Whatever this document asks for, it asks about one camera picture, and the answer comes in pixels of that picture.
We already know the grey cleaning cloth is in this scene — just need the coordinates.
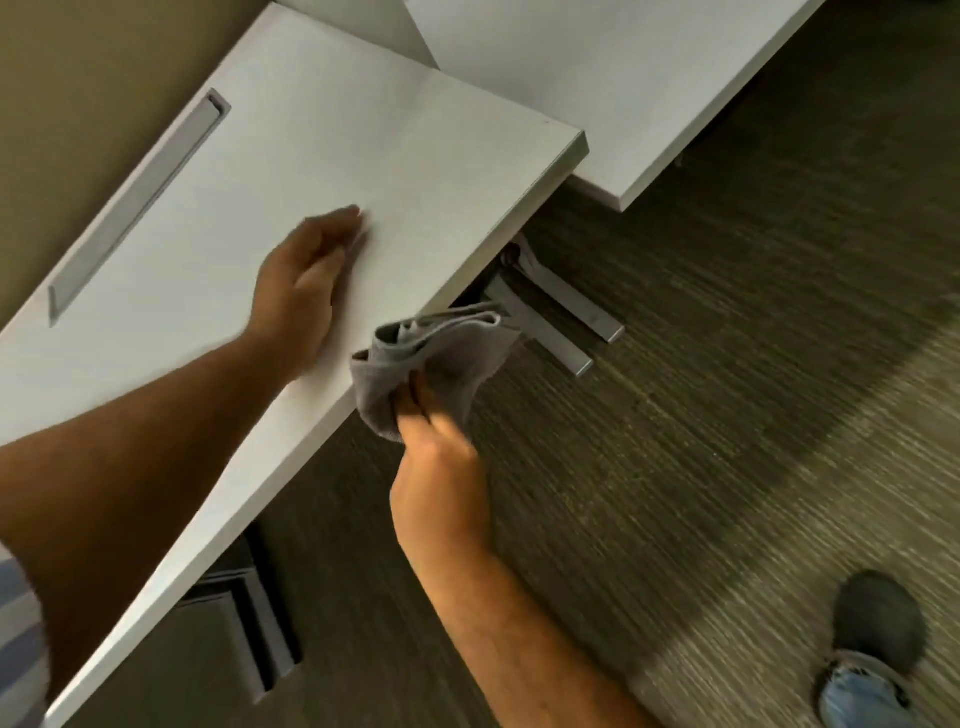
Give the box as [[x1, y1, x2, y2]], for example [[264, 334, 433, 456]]
[[350, 311, 523, 446]]

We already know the striped shirt sleeve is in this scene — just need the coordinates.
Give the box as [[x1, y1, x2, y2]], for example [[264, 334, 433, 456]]
[[0, 541, 52, 728]]

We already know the person's right forearm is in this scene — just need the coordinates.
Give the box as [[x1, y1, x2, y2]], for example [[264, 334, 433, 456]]
[[403, 534, 663, 728]]

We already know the grey desk cable slot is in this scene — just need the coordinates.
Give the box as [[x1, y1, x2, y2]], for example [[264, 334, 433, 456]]
[[48, 87, 233, 328]]

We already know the person's right hand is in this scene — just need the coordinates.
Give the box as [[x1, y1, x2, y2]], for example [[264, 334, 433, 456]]
[[389, 369, 498, 561]]

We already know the person's left hand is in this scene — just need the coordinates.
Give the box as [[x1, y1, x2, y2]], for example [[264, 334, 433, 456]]
[[243, 204, 369, 381]]

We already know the dark grey desk base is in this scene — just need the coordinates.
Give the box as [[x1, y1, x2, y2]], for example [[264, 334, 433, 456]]
[[171, 525, 303, 707]]

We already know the person's left forearm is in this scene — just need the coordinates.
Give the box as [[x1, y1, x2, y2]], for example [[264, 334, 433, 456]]
[[0, 328, 297, 706]]

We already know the blue jeans leg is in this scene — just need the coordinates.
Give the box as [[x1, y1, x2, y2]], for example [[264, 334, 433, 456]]
[[816, 652, 915, 728]]

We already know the grey metal desk foot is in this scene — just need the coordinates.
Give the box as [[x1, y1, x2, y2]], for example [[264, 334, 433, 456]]
[[513, 234, 627, 345], [486, 276, 595, 378]]

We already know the dark grey shoe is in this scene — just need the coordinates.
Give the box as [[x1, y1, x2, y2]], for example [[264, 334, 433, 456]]
[[825, 569, 928, 672]]

